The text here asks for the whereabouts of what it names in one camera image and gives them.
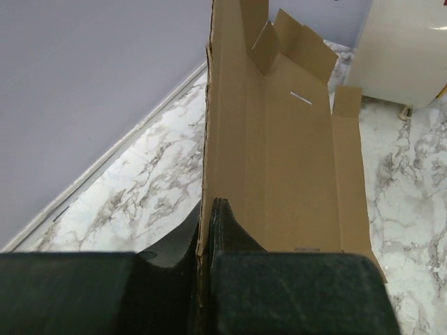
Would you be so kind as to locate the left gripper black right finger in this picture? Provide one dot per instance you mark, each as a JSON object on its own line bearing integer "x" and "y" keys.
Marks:
{"x": 253, "y": 291}

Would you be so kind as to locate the brown cardboard box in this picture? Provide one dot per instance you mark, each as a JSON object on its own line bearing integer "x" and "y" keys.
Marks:
{"x": 283, "y": 150}

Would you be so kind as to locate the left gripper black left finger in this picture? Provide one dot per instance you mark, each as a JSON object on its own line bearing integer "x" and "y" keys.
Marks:
{"x": 149, "y": 292}

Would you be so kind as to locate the cream toy bread bin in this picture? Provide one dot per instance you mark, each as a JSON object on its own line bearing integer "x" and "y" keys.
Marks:
{"x": 401, "y": 53}

